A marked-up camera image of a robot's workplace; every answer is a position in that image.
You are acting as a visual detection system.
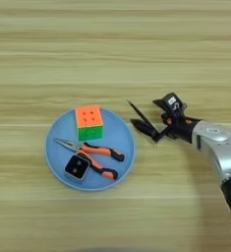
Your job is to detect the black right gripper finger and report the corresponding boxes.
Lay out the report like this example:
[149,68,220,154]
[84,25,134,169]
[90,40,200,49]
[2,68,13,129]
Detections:
[130,118,170,144]
[151,96,169,113]

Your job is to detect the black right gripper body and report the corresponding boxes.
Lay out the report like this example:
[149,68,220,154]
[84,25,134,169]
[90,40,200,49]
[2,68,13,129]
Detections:
[160,112,202,144]

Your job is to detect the thin black stick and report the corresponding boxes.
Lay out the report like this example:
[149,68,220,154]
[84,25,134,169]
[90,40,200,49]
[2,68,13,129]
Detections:
[126,99,161,136]

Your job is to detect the colourful puzzle cube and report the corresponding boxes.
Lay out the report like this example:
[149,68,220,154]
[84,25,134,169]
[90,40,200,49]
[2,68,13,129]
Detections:
[74,103,104,143]

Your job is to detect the small black silver square box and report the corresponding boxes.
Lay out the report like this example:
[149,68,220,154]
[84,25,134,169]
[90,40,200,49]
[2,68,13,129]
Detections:
[63,154,91,181]

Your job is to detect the black box with white label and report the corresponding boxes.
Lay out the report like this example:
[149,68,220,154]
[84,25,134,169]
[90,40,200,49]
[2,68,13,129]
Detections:
[162,92,188,116]

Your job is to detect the blue round plate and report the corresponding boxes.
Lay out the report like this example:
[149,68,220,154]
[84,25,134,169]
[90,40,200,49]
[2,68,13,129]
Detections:
[44,105,137,192]

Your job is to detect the orange black needle-nose pliers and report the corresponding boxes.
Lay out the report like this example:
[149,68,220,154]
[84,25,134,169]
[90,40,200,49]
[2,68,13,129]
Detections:
[53,138,126,181]

